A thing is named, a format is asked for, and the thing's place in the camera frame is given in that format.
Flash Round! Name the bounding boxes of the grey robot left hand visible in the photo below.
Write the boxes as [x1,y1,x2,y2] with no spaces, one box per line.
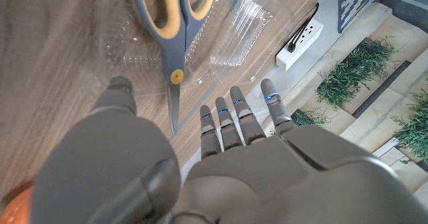
[29,76,428,224]

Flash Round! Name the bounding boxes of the grey yellow handled scissors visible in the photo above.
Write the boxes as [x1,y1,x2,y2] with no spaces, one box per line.
[130,0,217,136]

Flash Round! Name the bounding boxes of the clear plastic clamshell container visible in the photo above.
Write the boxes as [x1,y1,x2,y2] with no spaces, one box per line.
[96,0,295,91]

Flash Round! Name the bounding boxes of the white power strip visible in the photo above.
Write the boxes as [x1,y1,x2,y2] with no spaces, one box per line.
[275,17,324,72]

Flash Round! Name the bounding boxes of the printed patio backdrop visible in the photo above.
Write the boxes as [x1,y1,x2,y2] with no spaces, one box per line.
[263,0,428,201]

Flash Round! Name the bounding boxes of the orange fruit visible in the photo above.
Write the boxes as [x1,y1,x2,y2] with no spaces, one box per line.
[0,187,33,224]

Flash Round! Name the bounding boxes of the black plug with cord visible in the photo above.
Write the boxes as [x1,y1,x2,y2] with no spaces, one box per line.
[288,2,320,53]

